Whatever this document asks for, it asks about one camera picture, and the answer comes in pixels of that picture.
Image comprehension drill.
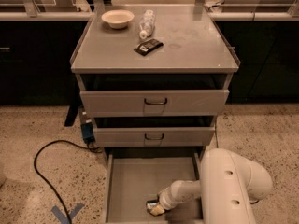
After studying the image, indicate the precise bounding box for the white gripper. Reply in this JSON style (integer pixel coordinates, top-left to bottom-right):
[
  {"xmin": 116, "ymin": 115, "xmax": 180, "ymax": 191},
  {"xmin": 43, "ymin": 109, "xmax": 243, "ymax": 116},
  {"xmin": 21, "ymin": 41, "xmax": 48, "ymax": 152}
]
[{"xmin": 149, "ymin": 189, "xmax": 173, "ymax": 217}]

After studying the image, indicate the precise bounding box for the silver redbull can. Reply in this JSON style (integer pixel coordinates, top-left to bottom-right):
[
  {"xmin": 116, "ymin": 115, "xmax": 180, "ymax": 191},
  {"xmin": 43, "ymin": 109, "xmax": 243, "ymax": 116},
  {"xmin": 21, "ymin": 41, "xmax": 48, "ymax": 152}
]
[{"xmin": 146, "ymin": 200, "xmax": 159, "ymax": 213}]

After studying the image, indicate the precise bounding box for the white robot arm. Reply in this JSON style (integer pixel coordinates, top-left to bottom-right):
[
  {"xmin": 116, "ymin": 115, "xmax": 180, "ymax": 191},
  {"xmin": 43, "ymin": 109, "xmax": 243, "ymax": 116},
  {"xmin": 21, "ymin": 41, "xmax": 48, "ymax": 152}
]
[{"xmin": 146, "ymin": 148, "xmax": 273, "ymax": 224}]

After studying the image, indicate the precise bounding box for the grey bottom drawer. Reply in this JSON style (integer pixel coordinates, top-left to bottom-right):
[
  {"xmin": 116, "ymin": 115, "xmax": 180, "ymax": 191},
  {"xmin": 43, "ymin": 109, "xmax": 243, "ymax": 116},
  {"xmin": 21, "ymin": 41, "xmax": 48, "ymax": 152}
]
[{"xmin": 101, "ymin": 153, "xmax": 204, "ymax": 224}]

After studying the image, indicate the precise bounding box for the grey drawer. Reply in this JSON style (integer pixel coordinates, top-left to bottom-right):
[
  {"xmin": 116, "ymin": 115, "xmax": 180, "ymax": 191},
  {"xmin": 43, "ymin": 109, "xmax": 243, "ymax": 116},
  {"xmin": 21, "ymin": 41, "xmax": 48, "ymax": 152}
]
[
  {"xmin": 93, "ymin": 127, "xmax": 214, "ymax": 147},
  {"xmin": 80, "ymin": 90, "xmax": 229, "ymax": 118},
  {"xmin": 101, "ymin": 153, "xmax": 204, "ymax": 224}
]

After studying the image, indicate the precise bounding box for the grey middle drawer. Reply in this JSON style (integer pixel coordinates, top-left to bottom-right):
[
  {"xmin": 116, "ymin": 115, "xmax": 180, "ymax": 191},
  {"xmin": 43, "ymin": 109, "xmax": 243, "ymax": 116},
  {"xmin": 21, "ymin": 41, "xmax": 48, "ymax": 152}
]
[{"xmin": 93, "ymin": 127, "xmax": 214, "ymax": 147}]

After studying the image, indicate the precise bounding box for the grey top drawer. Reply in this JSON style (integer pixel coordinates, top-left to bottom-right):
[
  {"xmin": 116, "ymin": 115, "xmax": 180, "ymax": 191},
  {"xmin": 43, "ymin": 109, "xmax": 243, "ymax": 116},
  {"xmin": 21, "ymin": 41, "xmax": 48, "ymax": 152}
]
[{"xmin": 80, "ymin": 90, "xmax": 229, "ymax": 118}]

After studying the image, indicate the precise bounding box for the grey drawer cabinet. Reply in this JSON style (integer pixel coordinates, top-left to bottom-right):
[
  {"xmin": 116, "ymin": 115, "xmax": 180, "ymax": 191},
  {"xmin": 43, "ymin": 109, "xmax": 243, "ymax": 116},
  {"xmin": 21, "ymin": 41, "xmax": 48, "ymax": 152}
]
[{"xmin": 71, "ymin": 5, "xmax": 239, "ymax": 156}]

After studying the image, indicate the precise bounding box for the blue tape cross mark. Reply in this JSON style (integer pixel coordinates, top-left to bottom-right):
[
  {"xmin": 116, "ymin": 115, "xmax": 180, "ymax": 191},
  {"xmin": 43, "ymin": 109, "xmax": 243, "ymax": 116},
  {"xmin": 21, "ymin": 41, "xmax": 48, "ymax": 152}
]
[{"xmin": 50, "ymin": 203, "xmax": 86, "ymax": 224}]

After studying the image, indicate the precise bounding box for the blue power adapter box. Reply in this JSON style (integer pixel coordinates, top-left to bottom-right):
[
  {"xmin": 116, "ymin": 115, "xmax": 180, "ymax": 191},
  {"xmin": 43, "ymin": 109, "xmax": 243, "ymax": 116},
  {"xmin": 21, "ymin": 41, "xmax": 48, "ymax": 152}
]
[{"xmin": 80, "ymin": 122, "xmax": 95, "ymax": 144}]

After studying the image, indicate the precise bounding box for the black snack packet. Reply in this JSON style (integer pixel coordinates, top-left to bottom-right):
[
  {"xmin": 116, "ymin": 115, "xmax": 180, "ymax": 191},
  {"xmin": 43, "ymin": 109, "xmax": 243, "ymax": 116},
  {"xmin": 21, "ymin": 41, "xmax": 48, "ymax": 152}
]
[{"xmin": 135, "ymin": 38, "xmax": 164, "ymax": 56}]

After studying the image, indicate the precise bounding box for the clear plastic water bottle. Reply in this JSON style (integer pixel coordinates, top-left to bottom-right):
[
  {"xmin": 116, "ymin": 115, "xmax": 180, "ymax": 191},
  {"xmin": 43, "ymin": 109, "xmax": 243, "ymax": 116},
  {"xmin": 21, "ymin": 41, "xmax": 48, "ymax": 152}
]
[{"xmin": 139, "ymin": 10, "xmax": 155, "ymax": 40}]

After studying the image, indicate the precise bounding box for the white bowl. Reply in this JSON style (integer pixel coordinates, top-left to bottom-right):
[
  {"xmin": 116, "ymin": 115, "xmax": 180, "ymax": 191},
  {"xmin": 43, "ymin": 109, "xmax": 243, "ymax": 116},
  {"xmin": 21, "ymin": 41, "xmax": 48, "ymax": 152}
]
[{"xmin": 101, "ymin": 9, "xmax": 135, "ymax": 29}]

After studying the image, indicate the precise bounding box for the black cable on right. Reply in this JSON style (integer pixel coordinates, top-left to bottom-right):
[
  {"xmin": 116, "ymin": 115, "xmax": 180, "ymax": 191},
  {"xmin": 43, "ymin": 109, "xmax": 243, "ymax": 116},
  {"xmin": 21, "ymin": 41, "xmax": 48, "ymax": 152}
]
[{"xmin": 213, "ymin": 124, "xmax": 219, "ymax": 149}]

